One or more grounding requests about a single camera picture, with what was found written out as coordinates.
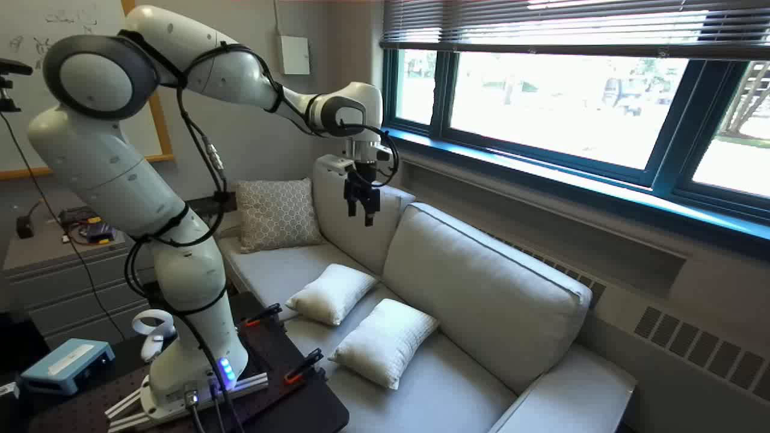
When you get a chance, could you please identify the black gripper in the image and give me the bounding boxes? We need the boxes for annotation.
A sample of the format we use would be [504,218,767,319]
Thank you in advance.
[341,160,384,229]

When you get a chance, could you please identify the white striped pillow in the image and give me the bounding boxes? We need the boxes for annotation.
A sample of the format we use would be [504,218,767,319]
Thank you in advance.
[332,296,441,391]
[285,262,381,330]

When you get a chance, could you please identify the grey sofa seat cushion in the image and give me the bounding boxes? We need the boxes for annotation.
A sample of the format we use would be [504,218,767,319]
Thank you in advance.
[283,286,520,433]
[216,237,381,321]

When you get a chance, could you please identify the black robot table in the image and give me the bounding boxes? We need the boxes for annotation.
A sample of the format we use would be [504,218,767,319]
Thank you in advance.
[23,297,352,433]

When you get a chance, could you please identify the wide blue framed window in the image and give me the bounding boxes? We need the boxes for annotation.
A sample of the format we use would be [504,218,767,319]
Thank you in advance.
[366,43,770,247]

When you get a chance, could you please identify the white VR controller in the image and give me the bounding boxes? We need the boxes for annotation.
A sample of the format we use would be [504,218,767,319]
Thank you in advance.
[131,307,178,364]

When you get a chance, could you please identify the black device with orange parts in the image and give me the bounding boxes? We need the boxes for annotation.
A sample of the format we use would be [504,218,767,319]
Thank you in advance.
[55,202,127,247]

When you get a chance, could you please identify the dark window blinds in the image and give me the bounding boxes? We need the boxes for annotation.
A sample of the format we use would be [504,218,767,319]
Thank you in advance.
[381,0,770,60]

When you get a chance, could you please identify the grey fabric sofa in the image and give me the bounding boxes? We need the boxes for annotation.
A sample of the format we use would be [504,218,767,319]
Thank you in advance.
[214,154,641,433]

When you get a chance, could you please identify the grey drawer cabinet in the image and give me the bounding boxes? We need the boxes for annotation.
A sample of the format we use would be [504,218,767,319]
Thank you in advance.
[0,223,155,351]

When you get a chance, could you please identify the light blue box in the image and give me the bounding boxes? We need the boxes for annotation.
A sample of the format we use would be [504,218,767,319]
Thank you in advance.
[19,336,118,396]

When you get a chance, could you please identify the small black desk item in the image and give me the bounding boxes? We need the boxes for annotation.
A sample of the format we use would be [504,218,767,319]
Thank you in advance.
[13,198,43,241]

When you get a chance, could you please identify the wood framed whiteboard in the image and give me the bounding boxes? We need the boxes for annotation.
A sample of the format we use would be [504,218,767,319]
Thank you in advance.
[0,0,175,182]

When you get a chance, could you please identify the black wall power strip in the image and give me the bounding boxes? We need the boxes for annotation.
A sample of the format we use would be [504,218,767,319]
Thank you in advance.
[187,190,239,215]

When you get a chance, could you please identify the black orange handled clamp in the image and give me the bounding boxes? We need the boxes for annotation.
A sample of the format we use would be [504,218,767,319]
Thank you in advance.
[239,300,285,331]
[283,345,326,390]

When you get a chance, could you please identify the white wall box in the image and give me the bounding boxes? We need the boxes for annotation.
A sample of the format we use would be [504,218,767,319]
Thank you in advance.
[277,31,313,79]

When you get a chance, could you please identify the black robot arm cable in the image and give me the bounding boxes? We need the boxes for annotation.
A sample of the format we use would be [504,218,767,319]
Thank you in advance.
[118,28,403,433]

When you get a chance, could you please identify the thin black camera cable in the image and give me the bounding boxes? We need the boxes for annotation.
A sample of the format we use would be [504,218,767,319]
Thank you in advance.
[0,107,126,342]

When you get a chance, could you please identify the wall heater vent grille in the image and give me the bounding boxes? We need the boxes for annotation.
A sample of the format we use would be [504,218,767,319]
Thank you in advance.
[574,272,770,404]

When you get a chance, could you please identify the black camera on stand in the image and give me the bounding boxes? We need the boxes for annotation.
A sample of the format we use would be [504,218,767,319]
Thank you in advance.
[0,55,37,115]

